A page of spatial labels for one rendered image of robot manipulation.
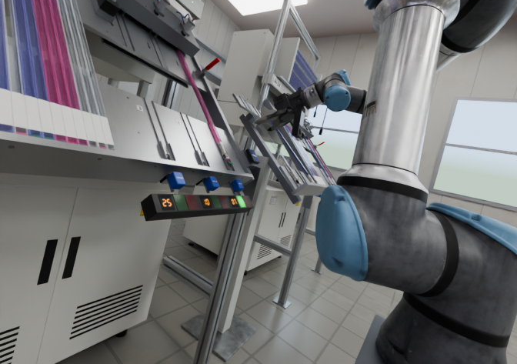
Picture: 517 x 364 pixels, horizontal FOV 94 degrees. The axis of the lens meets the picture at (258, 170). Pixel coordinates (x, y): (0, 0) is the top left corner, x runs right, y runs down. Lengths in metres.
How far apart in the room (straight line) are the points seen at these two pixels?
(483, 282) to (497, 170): 3.63
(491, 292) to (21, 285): 0.92
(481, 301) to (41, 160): 0.58
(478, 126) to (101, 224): 3.98
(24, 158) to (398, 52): 0.52
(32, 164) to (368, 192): 0.45
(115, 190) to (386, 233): 0.74
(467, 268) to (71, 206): 0.83
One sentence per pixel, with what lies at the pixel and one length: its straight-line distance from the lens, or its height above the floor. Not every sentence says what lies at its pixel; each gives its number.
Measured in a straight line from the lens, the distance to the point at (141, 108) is 0.62.
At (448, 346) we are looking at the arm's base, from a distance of 0.43.
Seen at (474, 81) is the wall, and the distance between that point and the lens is 4.30.
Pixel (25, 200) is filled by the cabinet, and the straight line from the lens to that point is 0.78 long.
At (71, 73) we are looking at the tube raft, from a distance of 0.56.
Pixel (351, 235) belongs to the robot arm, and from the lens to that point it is 0.31.
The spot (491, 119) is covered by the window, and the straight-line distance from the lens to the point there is 4.13.
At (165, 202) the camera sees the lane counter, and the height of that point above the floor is 0.66.
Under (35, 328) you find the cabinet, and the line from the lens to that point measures 0.96.
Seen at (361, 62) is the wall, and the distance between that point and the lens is 4.60.
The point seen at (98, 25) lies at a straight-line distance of 0.78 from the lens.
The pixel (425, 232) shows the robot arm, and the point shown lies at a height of 0.74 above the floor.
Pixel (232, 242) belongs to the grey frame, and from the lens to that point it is 0.84.
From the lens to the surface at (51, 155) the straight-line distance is 0.43.
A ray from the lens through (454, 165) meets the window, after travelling 3.97.
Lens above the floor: 0.77
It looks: 2 degrees down
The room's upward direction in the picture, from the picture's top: 15 degrees clockwise
